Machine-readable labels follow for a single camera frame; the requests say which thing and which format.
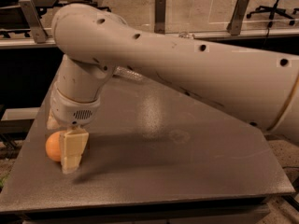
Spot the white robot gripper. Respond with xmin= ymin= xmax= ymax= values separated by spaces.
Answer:
xmin=46 ymin=81 xmax=101 ymax=174

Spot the orange fruit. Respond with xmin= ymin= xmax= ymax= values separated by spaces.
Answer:
xmin=45 ymin=131 xmax=64 ymax=162

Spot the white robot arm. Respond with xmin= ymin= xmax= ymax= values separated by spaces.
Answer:
xmin=48 ymin=4 xmax=299 ymax=173

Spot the clear plastic water bottle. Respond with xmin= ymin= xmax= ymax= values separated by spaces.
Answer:
xmin=113 ymin=66 xmax=143 ymax=82

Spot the red soda can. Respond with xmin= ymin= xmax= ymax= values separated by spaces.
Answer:
xmin=178 ymin=32 xmax=195 ymax=39

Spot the left metal bracket post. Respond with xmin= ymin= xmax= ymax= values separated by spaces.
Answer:
xmin=19 ymin=0 xmax=47 ymax=44

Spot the metal bracket post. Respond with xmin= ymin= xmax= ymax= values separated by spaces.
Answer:
xmin=226 ymin=0 xmax=249 ymax=35
xmin=19 ymin=0 xmax=47 ymax=44
xmin=154 ymin=0 xmax=166 ymax=34

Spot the middle metal bracket post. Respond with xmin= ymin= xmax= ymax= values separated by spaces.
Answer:
xmin=154 ymin=0 xmax=166 ymax=34

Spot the right metal bracket post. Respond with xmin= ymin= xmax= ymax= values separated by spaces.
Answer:
xmin=226 ymin=0 xmax=249 ymax=35

